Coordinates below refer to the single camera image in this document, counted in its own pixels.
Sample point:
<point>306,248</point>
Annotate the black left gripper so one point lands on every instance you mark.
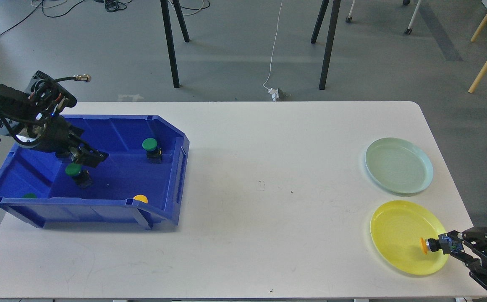
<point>59,136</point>

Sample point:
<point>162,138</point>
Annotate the green button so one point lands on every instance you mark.
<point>153,150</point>
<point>80,175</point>

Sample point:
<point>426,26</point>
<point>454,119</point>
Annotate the yellow button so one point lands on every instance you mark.
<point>446,244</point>

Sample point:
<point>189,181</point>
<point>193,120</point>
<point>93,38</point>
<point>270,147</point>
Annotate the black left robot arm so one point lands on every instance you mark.
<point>33,119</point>

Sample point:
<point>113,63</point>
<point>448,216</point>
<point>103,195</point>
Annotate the green button front corner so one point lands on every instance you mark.
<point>30,196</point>

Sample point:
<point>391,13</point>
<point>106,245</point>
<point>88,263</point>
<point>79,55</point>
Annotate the yellow button front edge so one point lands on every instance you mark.
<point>141,198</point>

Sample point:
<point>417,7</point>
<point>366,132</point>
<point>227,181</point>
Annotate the yellow plate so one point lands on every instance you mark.
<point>398,230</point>

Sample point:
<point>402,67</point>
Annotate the light green plate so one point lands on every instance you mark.
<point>399,166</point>

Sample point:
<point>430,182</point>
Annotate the blue plastic bin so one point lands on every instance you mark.
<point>124,174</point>

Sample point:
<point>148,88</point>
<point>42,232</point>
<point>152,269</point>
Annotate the black left tripod legs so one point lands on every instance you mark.
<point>170,38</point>

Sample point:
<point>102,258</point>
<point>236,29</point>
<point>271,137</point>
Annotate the black tripod legs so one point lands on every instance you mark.
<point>170,38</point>
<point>334,15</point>

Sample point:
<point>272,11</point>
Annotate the white chair legs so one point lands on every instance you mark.
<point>409,27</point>

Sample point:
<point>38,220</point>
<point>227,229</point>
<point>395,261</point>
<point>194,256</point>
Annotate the black right tripod legs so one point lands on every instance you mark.
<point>334,15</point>

